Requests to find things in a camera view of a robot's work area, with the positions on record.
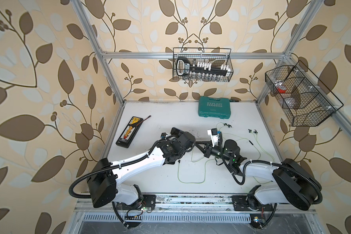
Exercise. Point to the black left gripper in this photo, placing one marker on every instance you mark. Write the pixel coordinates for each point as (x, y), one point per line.
(185, 152)

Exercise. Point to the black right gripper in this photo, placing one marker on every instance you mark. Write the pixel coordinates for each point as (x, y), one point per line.
(206, 152)

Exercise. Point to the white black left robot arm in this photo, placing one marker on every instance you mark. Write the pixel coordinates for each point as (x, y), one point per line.
(105, 184)

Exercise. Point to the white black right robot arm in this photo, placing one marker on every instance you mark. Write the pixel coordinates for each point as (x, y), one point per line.
(289, 183)

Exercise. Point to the green plastic tool case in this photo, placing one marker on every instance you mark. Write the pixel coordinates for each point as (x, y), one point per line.
(214, 107)

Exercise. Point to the black yellow battery pack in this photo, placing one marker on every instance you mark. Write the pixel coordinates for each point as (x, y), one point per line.
(126, 137)

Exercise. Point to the red item in basket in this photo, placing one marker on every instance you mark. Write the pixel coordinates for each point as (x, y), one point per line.
(280, 88)

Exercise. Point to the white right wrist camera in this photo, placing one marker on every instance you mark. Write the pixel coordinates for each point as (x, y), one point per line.
(214, 135)

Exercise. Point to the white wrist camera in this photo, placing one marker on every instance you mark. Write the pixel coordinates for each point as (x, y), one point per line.
(214, 135)
(165, 136)

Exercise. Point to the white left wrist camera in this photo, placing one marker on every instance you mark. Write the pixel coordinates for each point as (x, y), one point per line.
(165, 136)

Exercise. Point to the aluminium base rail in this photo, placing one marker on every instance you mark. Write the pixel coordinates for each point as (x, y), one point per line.
(186, 208)

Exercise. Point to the black socket holder rail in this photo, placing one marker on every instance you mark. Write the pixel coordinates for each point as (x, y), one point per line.
(184, 67)

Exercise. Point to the black wire basket back wall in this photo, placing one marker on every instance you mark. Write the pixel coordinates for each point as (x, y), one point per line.
(216, 56)

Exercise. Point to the black wire basket wall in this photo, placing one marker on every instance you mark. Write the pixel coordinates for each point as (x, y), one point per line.
(216, 56)
(309, 99)

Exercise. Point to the black wire basket right wall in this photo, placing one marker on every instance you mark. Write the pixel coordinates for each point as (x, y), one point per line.
(309, 99)

